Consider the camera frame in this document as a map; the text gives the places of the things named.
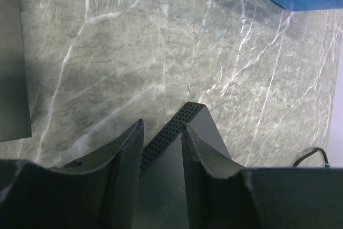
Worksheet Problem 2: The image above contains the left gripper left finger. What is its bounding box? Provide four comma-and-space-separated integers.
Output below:
1, 120, 144, 228

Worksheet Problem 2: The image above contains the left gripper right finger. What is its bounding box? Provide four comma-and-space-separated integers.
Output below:
182, 124, 342, 228

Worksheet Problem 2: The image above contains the black network switch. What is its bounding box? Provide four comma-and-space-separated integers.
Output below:
1, 0, 32, 142
132, 102, 230, 229

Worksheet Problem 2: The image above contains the long black ethernet cable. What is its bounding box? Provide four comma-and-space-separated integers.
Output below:
292, 147, 332, 168

